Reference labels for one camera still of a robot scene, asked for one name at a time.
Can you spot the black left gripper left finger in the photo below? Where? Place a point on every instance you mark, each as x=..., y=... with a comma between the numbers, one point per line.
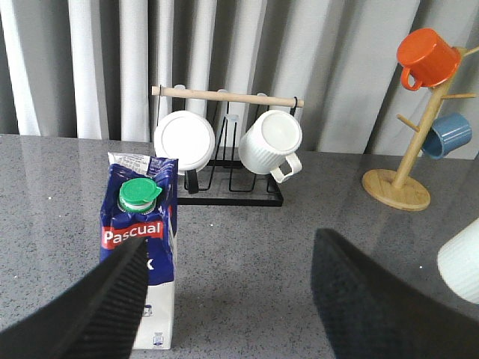
x=96, y=318

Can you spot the white ribbed mug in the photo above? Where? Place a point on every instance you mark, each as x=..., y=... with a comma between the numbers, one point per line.
x=269, y=146

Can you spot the white smooth mug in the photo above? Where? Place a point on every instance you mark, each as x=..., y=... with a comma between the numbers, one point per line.
x=188, y=138

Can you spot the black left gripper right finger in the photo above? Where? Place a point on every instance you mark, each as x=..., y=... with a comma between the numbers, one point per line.
x=367, y=312

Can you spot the cream HOME mug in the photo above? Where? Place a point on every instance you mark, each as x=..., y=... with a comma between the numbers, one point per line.
x=457, y=262

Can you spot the grey white curtain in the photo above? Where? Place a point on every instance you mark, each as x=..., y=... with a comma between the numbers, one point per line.
x=85, y=68

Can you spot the wooden mug tree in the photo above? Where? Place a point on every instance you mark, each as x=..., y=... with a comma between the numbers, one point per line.
x=397, y=188

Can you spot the black wire mug rack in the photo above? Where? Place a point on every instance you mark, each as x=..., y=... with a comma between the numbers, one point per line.
x=227, y=183

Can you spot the blue mug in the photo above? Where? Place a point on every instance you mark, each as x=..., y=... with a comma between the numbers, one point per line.
x=447, y=134

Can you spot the orange mug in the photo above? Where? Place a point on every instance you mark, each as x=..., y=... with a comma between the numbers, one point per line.
x=427, y=60

